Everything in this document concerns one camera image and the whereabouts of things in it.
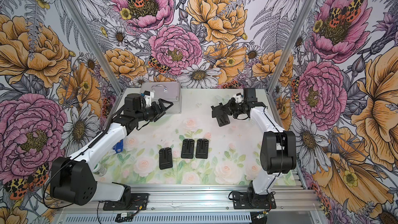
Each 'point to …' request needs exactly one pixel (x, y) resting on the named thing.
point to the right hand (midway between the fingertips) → (218, 109)
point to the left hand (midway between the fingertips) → (169, 111)
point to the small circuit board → (125, 216)
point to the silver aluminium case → (170, 91)
